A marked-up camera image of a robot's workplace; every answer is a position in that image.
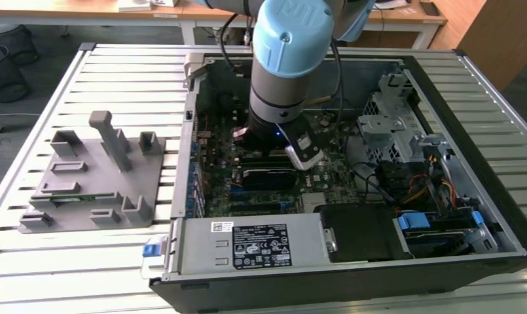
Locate yellow orange power wires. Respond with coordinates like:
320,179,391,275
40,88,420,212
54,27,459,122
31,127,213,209
400,155,460,210

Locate silver chipset heatsink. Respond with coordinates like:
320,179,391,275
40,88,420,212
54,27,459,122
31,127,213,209
301,192,329,213

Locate green motherboard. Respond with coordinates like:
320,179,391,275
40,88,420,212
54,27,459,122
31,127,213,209
191,109,361,219

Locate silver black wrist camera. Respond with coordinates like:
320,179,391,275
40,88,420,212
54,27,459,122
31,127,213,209
274,123,324,171

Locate blue case latch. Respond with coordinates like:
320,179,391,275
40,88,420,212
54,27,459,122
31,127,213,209
143,237,166,258

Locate white box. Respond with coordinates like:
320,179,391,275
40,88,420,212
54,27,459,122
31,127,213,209
118,0,153,12

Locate black expansion slot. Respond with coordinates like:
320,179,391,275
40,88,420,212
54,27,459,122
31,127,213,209
230,203,290,214

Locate black graphics card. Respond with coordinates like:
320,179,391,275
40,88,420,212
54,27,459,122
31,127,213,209
240,167,300,191

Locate black plastic fan shroud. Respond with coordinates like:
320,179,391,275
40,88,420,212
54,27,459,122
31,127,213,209
314,202,407,264

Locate grey power supply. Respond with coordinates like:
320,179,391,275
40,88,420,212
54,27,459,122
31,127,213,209
175,215,335,274

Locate wooden office desk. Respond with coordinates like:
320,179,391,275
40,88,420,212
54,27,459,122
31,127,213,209
0,0,448,50

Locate grey parts rack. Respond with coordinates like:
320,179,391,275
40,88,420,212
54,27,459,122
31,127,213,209
18,110,167,235

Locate silver disk bay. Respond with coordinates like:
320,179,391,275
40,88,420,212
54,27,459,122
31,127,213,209
392,209,503,262

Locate green RAM stick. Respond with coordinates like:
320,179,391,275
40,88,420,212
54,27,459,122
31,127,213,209
48,194,117,204

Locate black PC case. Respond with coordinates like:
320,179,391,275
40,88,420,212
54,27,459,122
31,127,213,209
147,52,527,313

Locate silver drive cage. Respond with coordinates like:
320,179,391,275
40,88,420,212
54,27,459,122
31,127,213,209
357,73,451,164

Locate wooden cabinet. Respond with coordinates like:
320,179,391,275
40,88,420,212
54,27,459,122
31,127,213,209
428,0,527,92

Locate blue disk carrier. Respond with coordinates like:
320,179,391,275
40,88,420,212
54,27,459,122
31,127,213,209
396,211,486,235

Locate black mesh waste bin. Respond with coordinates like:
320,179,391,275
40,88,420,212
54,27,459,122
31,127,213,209
0,24,42,65
0,44,31,104

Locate small grey wrist camera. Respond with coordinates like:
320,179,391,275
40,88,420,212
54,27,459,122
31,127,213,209
230,126,250,143

